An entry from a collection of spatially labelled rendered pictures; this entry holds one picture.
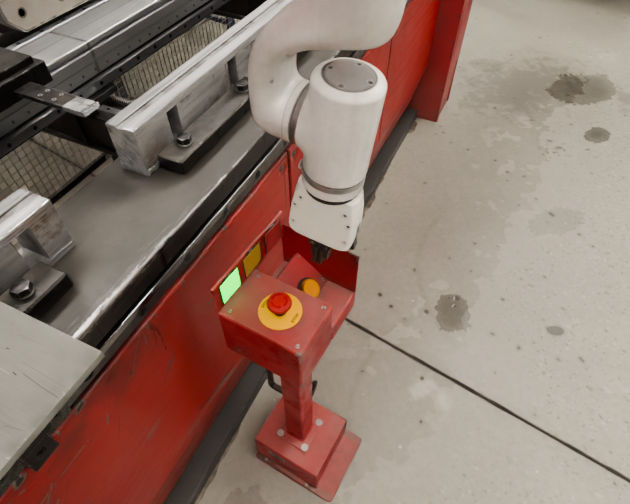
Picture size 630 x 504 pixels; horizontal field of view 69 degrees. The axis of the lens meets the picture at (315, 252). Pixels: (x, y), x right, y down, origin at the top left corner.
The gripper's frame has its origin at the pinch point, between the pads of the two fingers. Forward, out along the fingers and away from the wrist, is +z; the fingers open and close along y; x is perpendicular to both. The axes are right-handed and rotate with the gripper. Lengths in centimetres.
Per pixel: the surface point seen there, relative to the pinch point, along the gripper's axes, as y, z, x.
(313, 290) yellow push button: 0.0, 12.3, -0.3
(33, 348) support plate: -16.4, -14.8, -35.8
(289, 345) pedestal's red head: 2.3, 5.9, -14.7
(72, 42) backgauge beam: -64, -6, 17
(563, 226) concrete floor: 66, 81, 120
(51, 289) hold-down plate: -28.4, -3.3, -26.6
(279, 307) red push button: -1.6, 3.5, -10.8
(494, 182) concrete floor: 34, 86, 135
